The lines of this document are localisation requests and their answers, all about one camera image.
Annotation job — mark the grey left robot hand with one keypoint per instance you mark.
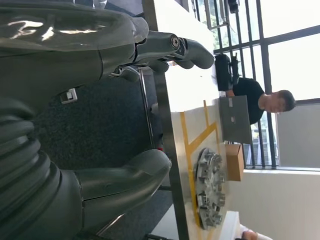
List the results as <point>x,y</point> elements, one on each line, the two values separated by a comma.
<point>62,59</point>

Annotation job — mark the steel workbench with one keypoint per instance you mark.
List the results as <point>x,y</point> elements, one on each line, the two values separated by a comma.
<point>170,132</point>

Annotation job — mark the white floor socket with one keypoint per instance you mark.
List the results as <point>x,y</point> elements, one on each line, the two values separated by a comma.
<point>69,96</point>

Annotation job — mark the black carry bag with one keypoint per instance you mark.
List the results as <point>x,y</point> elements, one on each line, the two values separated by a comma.
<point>222,73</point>

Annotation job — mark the silver wheel cover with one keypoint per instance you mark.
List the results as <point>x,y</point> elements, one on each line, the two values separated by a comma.
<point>210,188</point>

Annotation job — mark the grey laptop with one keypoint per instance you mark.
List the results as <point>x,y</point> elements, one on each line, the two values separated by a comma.
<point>235,119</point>

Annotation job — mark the brown cardboard box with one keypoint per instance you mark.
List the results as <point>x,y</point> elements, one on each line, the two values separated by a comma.
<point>235,162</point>

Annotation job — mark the person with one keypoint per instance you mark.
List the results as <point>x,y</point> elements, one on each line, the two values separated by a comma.
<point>250,99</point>

